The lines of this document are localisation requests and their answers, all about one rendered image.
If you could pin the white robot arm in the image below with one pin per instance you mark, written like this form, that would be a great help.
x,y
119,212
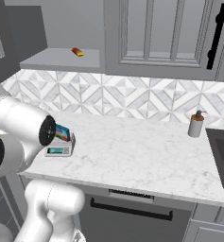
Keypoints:
x,y
19,119

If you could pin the blue boxed food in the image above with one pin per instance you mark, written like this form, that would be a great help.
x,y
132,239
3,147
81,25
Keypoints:
x,y
63,132

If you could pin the red and yellow food packet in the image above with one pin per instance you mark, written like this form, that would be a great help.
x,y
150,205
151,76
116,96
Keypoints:
x,y
77,52

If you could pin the grey cabinet shelf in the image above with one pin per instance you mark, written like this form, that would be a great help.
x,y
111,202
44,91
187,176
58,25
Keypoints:
x,y
63,61

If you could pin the grey panelled cabinet door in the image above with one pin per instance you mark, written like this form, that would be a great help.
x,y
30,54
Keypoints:
x,y
160,34

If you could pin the grey open cabinet door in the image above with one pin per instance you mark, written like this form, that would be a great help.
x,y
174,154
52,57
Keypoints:
x,y
25,31

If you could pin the grey base cabinet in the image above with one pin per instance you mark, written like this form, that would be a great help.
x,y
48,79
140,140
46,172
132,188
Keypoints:
x,y
4,201

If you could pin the grey base cabinet door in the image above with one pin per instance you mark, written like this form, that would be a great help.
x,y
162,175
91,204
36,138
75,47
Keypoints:
x,y
208,231

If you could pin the grey soap dispenser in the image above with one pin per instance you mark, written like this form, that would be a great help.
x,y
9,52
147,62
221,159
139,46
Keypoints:
x,y
196,126

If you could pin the grey dishwasher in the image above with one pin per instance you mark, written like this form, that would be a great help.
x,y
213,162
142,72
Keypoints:
x,y
132,223

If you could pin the dark grey sink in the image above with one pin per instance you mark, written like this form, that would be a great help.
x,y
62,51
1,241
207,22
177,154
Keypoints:
x,y
223,154

